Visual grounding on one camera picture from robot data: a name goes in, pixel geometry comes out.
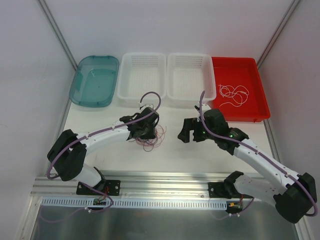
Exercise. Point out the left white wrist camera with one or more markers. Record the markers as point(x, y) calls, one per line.
point(146, 105)

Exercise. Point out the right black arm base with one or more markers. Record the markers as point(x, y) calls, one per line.
point(226, 189)

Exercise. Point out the teal transparent plastic bin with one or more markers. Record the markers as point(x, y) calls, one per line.
point(94, 81)

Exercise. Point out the aluminium rail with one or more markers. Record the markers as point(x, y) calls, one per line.
point(139, 185)

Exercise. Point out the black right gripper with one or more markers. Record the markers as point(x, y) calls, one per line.
point(195, 132)

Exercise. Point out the white perforated basket left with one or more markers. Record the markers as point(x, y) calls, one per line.
point(142, 72)

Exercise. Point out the white perforated basket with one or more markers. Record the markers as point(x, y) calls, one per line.
point(188, 75)
point(142, 72)

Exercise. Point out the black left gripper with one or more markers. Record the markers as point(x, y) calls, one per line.
point(146, 132)

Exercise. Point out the white perforated basket right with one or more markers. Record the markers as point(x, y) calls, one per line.
point(188, 75)

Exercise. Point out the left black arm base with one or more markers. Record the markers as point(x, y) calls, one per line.
point(100, 185)

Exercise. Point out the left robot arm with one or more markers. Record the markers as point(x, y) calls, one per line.
point(69, 151)

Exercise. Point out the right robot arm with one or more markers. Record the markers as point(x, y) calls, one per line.
point(292, 194)

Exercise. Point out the white slotted cable duct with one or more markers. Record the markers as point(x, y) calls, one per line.
point(219, 205)

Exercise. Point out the red plastic tray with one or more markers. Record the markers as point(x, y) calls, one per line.
point(240, 95)

